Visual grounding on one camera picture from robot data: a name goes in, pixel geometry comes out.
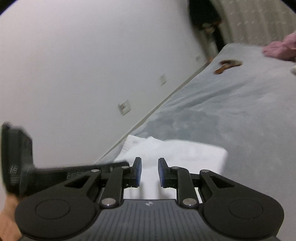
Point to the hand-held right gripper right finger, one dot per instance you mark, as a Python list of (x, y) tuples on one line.
[(160, 172)]

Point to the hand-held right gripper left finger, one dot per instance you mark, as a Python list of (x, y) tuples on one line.
[(138, 171)]

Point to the black hanging clothes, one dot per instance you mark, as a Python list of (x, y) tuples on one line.
[(201, 14)]

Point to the person's left hand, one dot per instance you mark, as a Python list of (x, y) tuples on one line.
[(8, 215)]

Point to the brown wooden tool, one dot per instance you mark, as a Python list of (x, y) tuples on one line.
[(231, 63)]

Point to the cream white cloth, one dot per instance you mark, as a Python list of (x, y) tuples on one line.
[(294, 70)]

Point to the pink quilt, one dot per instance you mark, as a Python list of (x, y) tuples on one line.
[(282, 48)]

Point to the grey star curtain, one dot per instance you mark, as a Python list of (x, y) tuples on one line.
[(254, 23)]

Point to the wall socket with round mark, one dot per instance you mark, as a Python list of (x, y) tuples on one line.
[(124, 107)]

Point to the plain white wall socket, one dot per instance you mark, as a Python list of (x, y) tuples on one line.
[(163, 80)]

